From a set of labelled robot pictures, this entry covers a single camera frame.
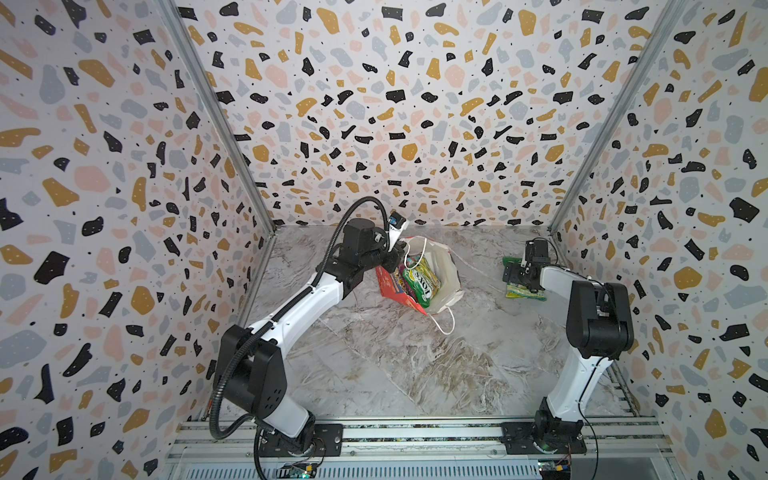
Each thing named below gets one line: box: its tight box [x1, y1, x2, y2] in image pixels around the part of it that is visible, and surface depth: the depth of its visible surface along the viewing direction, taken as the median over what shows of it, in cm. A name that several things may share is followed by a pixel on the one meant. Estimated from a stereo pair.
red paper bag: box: [376, 236, 464, 316], surface depth 89 cm
